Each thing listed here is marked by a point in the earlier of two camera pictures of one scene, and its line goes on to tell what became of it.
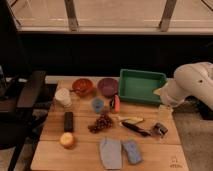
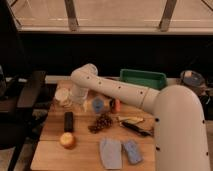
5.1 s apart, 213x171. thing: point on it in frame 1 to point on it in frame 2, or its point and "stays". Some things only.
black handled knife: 136,129 stays
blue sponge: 133,152 stays
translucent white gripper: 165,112 to 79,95
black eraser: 69,122 stays
